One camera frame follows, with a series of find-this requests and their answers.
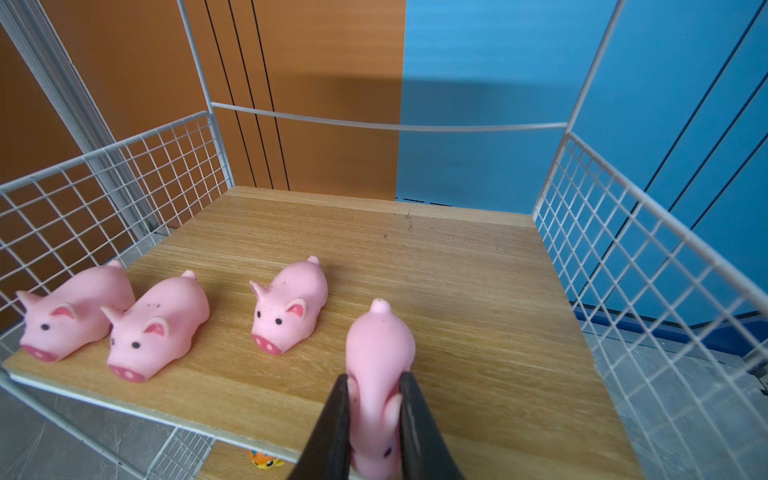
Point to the orange pikachu figure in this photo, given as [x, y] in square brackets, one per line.
[263, 461]

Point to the pink pig toy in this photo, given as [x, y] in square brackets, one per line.
[287, 310]
[58, 324]
[157, 329]

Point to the left aluminium corner post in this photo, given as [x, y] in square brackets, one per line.
[34, 36]

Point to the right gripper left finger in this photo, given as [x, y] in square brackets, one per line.
[327, 453]

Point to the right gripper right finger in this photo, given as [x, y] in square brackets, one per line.
[423, 435]

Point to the white wire wooden shelf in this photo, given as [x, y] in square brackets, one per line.
[557, 210]

